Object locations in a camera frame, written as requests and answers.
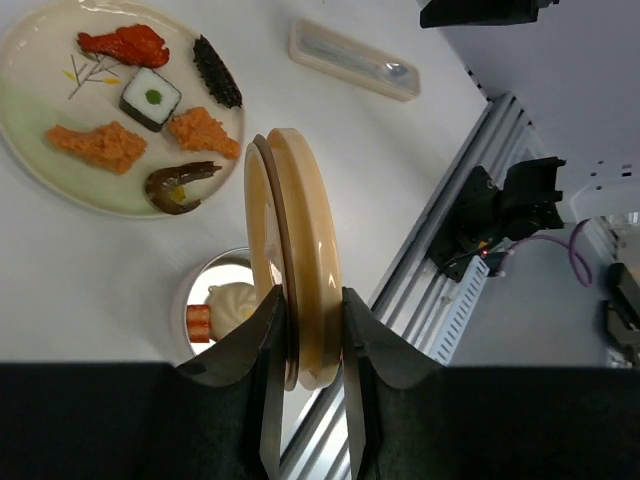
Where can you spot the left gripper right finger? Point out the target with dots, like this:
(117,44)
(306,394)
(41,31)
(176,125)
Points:
(410,417)

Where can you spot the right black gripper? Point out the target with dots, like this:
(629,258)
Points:
(448,13)

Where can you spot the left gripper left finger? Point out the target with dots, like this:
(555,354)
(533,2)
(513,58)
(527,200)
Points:
(216,416)

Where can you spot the white steamed bun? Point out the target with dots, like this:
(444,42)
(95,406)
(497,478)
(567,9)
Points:
(230,305)

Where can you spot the beige round lid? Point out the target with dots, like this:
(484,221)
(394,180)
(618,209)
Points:
(293,245)

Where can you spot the orange fried piece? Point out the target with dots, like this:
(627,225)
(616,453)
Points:
(109,147)

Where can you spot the bacon roll piece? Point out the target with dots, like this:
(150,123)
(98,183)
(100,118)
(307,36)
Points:
(198,323)

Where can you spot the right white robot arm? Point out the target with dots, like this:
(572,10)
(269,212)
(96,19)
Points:
(574,67)

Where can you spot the steel lunch box bowl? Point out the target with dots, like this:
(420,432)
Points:
(232,266)

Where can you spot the metal spoon in case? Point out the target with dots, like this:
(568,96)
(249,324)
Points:
(351,60)

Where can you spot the clear cutlery case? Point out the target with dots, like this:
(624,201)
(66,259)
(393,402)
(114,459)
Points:
(399,90)

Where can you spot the dark sea cucumber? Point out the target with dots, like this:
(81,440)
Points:
(215,75)

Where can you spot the dark brown shrimp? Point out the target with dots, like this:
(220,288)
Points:
(161,185)

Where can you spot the orange fried shrimp lower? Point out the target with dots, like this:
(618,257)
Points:
(196,130)

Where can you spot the red lobster piece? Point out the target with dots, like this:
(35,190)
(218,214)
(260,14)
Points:
(135,45)

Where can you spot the sushi roll piece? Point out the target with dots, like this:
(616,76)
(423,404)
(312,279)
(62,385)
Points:
(149,99)

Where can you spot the cream round plate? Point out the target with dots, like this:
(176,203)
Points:
(46,80)

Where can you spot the aluminium mounting rail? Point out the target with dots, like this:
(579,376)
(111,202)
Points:
(411,299)

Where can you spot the white slotted cable duct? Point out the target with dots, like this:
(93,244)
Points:
(460,311)

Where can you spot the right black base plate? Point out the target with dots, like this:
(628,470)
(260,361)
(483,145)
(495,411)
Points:
(471,225)

